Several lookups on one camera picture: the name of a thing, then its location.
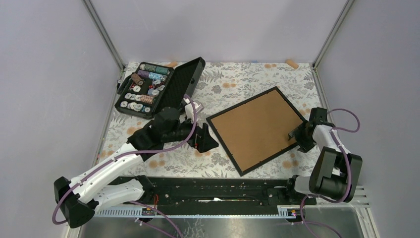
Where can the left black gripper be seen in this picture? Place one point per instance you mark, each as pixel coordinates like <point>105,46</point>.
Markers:
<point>201,139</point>

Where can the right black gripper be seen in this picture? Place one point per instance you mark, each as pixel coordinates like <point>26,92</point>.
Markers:
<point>304,147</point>

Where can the black picture frame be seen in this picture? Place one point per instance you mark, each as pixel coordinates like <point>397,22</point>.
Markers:
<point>229,154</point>

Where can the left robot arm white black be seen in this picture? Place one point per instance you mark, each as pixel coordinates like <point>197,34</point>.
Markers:
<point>79,198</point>

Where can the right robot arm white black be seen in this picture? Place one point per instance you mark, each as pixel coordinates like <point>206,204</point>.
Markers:
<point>336,172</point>

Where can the floral patterned table mat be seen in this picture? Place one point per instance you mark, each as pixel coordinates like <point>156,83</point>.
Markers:
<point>223,85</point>

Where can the right wooden cork piece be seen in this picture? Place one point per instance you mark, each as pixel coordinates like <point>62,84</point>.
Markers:
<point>292,63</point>

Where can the wooden cork piece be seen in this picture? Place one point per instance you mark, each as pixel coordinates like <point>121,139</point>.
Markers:
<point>292,63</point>
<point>173,64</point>

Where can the black open poker chip case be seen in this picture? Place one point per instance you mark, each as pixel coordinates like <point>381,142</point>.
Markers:
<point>152,87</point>

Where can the left wooden cork piece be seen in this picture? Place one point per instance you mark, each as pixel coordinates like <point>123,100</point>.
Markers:
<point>173,64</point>

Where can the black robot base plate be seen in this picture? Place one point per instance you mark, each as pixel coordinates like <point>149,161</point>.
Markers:
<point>226,194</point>

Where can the white slotted cable duct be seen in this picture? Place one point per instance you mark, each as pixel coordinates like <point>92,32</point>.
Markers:
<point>274,212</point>

